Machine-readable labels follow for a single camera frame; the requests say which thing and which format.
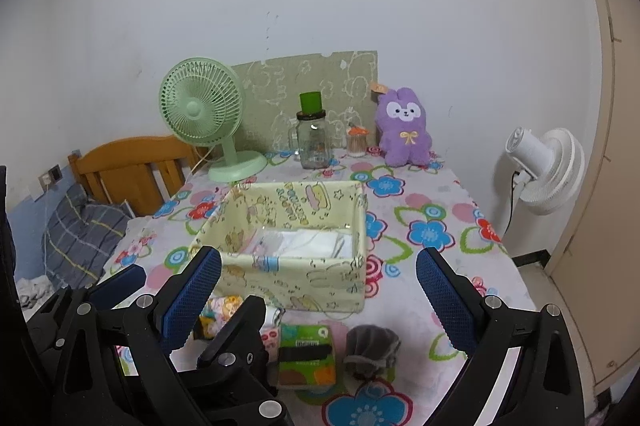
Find beige wardrobe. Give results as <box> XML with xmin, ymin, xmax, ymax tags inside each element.
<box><xmin>547</xmin><ymin>0</ymin><xmax>640</xmax><ymax>407</ymax></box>

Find toothpick holder orange lid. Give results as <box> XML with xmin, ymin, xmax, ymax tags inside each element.
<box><xmin>346</xmin><ymin>124</ymin><xmax>370</xmax><ymax>158</ymax></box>

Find black fan cable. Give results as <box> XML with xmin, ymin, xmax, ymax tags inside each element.
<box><xmin>502</xmin><ymin>171</ymin><xmax>523</xmax><ymax>237</ymax></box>

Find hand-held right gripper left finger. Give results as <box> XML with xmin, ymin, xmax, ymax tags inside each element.
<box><xmin>52</xmin><ymin>246</ymin><xmax>222</xmax><ymax>426</ymax></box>

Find grey plaid pillow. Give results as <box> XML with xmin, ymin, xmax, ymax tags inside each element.
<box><xmin>42</xmin><ymin>183</ymin><xmax>131</xmax><ymax>287</ymax></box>

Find grey rolled socks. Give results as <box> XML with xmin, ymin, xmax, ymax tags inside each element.
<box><xmin>342</xmin><ymin>325</ymin><xmax>402</xmax><ymax>379</ymax></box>

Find green desk fan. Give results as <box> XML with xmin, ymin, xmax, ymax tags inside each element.
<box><xmin>159</xmin><ymin>58</ymin><xmax>268</xmax><ymax>183</ymax></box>

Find white crumpled cloth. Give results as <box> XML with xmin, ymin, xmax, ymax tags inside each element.
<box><xmin>15</xmin><ymin>276</ymin><xmax>56</xmax><ymax>309</ymax></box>

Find glass jar green lid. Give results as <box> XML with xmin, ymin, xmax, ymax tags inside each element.
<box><xmin>289</xmin><ymin>92</ymin><xmax>332</xmax><ymax>170</ymax></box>

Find yellow fabric storage basket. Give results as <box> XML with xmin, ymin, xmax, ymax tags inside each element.
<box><xmin>189</xmin><ymin>180</ymin><xmax>368</xmax><ymax>313</ymax></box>

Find yellow cartoon tissue pack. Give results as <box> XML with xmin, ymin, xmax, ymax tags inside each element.
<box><xmin>200</xmin><ymin>295</ymin><xmax>246</xmax><ymax>339</ymax></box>

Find purple plush bunny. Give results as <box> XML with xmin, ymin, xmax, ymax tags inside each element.
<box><xmin>371</xmin><ymin>83</ymin><xmax>433</xmax><ymax>168</ymax></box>

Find wall socket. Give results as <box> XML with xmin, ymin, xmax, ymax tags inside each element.
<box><xmin>39</xmin><ymin>165</ymin><xmax>63</xmax><ymax>192</ymax></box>

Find green tissue pack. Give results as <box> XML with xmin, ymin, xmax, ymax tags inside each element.
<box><xmin>277</xmin><ymin>323</ymin><xmax>337</xmax><ymax>389</ymax></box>

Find white circulator fan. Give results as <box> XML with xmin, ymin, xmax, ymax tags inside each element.
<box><xmin>505</xmin><ymin>127</ymin><xmax>586</xmax><ymax>216</ymax></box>

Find green fan cable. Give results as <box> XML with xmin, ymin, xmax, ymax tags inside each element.
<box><xmin>187</xmin><ymin>146</ymin><xmax>213</xmax><ymax>179</ymax></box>

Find white red-patterned tissue pack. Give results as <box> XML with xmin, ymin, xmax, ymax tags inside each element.
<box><xmin>260</xmin><ymin>306</ymin><xmax>286</xmax><ymax>364</ymax></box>

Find green patterned board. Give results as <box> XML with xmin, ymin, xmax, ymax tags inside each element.
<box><xmin>231</xmin><ymin>51</ymin><xmax>379</xmax><ymax>154</ymax></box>

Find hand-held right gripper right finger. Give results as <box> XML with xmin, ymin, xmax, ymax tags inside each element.
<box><xmin>416</xmin><ymin>247</ymin><xmax>586</xmax><ymax>426</ymax></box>

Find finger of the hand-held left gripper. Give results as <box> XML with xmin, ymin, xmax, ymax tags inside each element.
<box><xmin>180</xmin><ymin>296</ymin><xmax>296</xmax><ymax>426</ymax></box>
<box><xmin>27</xmin><ymin>263</ymin><xmax>147</xmax><ymax>337</ymax></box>

